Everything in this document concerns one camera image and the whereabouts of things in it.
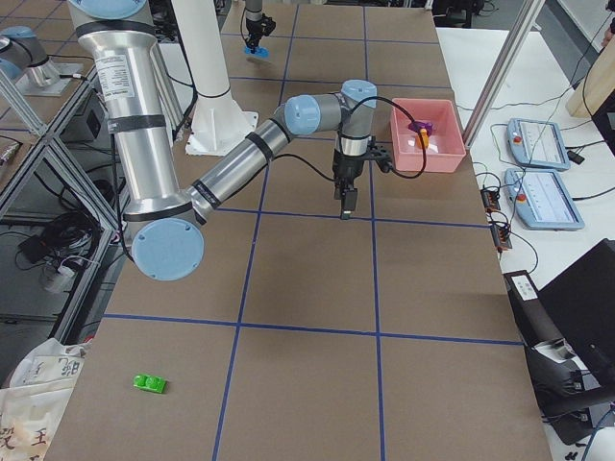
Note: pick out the pink plastic box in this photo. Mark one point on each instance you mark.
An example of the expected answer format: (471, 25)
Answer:
(433, 141)

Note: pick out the purple block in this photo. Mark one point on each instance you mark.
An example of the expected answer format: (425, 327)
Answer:
(418, 126)

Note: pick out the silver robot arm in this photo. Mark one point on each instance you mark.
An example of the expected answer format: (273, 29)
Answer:
(253, 10)
(164, 219)

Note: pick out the grey orange usb hub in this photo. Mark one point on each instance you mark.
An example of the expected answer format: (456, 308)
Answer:
(501, 237)
(490, 199)

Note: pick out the black box with label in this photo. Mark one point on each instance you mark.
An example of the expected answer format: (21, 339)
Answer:
(532, 319)

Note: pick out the aluminium frame post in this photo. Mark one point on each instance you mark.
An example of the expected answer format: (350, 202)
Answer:
(512, 45)

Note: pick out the white printed cloth bag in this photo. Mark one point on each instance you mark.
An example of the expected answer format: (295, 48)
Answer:
(33, 403)

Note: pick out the black laptop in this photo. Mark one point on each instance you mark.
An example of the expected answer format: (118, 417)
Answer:
(580, 302)

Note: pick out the teach pendant with red button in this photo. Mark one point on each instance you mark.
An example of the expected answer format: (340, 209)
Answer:
(537, 144)

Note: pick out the green block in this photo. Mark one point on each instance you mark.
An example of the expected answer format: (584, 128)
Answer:
(149, 383)

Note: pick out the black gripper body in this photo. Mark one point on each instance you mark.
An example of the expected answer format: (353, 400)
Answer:
(253, 23)
(345, 167)

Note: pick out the orange block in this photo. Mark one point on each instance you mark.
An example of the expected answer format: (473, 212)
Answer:
(423, 138)

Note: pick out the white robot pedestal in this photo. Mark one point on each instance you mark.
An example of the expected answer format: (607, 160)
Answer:
(218, 122)

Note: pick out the long blue block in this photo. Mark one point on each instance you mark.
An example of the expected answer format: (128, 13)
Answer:
(257, 52)

